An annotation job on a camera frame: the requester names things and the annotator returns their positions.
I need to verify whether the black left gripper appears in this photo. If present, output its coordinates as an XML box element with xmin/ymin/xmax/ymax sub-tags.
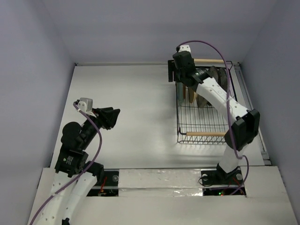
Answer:
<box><xmin>80</xmin><ymin>106</ymin><xmax>120</xmax><ymax>149</ymax></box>

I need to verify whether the teal blue plate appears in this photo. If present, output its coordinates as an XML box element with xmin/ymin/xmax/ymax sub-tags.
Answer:
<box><xmin>176</xmin><ymin>82</ymin><xmax>186</xmax><ymax>105</ymax></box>

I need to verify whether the beige bird pattern plate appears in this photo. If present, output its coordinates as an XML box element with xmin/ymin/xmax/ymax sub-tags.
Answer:
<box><xmin>188</xmin><ymin>88</ymin><xmax>198</xmax><ymax>104</ymax></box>

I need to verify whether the grey deer pattern plate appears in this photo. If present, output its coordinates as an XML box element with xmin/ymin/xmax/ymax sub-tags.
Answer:
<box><xmin>197</xmin><ymin>95</ymin><xmax>208</xmax><ymax>108</ymax></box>

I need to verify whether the brown rim cream plate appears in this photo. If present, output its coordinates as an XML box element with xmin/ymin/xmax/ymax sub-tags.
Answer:
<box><xmin>209</xmin><ymin>66</ymin><xmax>219</xmax><ymax>84</ymax></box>

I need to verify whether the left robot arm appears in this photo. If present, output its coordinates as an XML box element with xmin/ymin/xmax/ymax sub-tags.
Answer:
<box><xmin>30</xmin><ymin>102</ymin><xmax>120</xmax><ymax>225</ymax></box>

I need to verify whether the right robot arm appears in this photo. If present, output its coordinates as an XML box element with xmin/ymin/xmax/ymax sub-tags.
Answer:
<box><xmin>172</xmin><ymin>51</ymin><xmax>260</xmax><ymax>184</ymax></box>

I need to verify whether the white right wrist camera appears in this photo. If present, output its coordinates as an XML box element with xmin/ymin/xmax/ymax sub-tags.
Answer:
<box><xmin>176</xmin><ymin>45</ymin><xmax>191</xmax><ymax>53</ymax></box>

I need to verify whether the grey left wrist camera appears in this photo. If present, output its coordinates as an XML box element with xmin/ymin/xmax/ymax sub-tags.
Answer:
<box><xmin>77</xmin><ymin>97</ymin><xmax>93</xmax><ymax>113</ymax></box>

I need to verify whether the black wire dish rack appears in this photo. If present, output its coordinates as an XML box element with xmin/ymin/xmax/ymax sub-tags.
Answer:
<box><xmin>167</xmin><ymin>58</ymin><xmax>238</xmax><ymax>144</ymax></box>

